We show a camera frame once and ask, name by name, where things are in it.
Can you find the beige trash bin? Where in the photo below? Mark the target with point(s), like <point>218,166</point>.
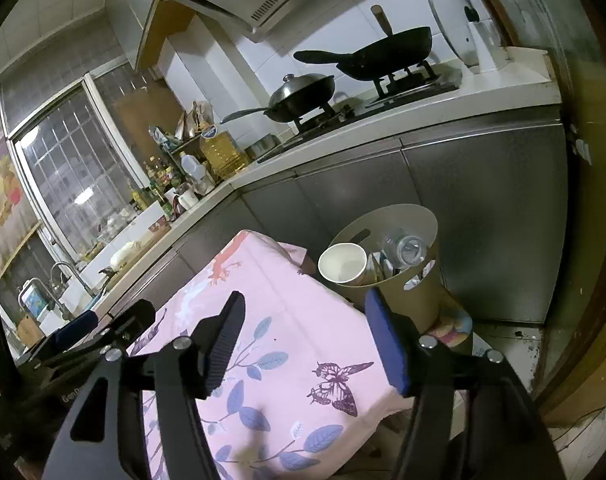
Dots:
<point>418,300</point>

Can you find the clear plastic bottle green label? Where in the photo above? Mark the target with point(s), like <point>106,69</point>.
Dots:
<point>408,247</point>

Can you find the pink floral tablecloth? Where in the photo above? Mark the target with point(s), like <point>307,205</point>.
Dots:
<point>283,310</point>

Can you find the barred window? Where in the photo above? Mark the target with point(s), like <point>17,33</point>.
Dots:
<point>68,175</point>

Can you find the white lid holder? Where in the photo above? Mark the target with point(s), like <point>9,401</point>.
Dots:
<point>488,50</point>

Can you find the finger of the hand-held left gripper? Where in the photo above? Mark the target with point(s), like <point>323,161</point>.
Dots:
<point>130,325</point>
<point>75,330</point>

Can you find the chrome square faucet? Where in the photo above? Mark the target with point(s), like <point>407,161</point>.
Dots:
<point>58,306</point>

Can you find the wall poster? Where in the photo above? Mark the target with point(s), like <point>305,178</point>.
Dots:
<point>3,195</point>

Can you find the steel pot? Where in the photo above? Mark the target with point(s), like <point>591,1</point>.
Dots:
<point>263,149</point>

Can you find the brown paper bags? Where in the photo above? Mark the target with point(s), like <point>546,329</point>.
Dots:
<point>198,115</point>

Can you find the steel wok with lid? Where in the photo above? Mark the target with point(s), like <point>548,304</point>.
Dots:
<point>303,92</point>

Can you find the gas stove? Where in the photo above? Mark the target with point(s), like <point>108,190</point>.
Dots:
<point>408,92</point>

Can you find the flat wooden cutting board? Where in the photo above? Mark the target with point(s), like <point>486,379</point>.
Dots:
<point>148,247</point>

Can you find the glass pan lid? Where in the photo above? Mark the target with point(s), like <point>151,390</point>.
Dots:
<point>448,10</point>

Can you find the white sink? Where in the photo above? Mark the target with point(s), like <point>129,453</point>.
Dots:
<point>73,295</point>

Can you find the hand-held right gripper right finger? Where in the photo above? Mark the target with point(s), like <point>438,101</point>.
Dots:
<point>388,347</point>

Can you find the large cooking oil bottle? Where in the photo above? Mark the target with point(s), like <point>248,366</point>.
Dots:
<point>225,155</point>

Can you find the row of condiment bottles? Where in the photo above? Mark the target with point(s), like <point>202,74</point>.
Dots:
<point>158,180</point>

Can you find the white plastic jug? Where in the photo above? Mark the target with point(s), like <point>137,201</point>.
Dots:
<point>195,172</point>

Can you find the white radish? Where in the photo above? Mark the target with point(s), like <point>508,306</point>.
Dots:
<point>125,255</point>

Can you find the standing wooden cutting board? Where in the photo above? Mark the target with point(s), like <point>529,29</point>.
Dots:
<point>30,332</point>

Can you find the colourful round stool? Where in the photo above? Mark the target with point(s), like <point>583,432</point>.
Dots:
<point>453,332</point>

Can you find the chrome gooseneck faucet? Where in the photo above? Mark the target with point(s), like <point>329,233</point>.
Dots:
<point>53,272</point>

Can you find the blue white plastic container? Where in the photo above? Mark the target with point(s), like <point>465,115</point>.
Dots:
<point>33,302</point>

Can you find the black wok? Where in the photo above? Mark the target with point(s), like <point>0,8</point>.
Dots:
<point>388,52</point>

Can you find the white wall socket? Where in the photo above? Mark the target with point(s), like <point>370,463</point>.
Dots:
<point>582,150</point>

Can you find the pink white paper cup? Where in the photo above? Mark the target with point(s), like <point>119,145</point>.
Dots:
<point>340,265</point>

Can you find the red white bowl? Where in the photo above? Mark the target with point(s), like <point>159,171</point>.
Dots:
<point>156,226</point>

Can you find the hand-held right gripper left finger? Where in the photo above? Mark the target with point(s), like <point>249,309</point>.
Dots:
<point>223,347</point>

